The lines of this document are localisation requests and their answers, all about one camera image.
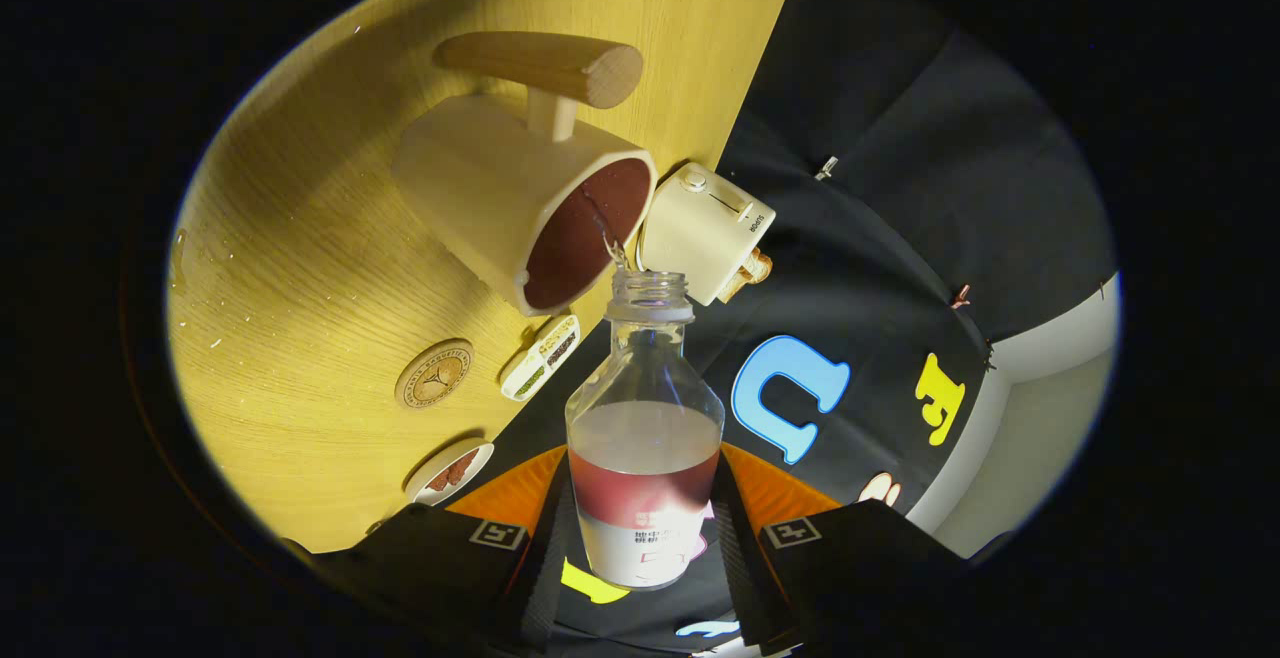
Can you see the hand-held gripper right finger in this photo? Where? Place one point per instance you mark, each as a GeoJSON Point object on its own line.
{"type": "Point", "coordinates": [860, 558]}

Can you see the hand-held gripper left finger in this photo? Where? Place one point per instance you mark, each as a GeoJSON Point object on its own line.
{"type": "Point", "coordinates": [440, 558]}

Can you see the round wooden coaster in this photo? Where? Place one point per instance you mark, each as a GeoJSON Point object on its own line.
{"type": "Point", "coordinates": [434, 375]}

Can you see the clear juice bottle white label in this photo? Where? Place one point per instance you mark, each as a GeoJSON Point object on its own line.
{"type": "Point", "coordinates": [645, 438]}

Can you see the red-brown meat slice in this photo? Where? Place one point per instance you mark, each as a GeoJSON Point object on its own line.
{"type": "Point", "coordinates": [440, 481]}
{"type": "Point", "coordinates": [464, 466]}

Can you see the white round plate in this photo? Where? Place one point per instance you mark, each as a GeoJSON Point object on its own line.
{"type": "Point", "coordinates": [480, 458]}

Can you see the white seasoning dish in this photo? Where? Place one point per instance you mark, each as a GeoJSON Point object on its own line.
{"type": "Point", "coordinates": [540, 358]}

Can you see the copper clip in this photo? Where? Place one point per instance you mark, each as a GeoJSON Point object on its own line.
{"type": "Point", "coordinates": [961, 295]}

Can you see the square toast slice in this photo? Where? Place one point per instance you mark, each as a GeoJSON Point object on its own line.
{"type": "Point", "coordinates": [732, 290]}

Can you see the rounded toast slice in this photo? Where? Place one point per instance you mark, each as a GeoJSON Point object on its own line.
{"type": "Point", "coordinates": [755, 266]}

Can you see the wooden table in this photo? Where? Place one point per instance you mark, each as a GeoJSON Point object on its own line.
{"type": "Point", "coordinates": [300, 268]}

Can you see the cream toaster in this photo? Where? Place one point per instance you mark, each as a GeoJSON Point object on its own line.
{"type": "Point", "coordinates": [700, 228]}

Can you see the black backdrop cloth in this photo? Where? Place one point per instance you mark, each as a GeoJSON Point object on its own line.
{"type": "Point", "coordinates": [900, 188]}

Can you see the white clip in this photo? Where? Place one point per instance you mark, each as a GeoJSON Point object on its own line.
{"type": "Point", "coordinates": [826, 168]}

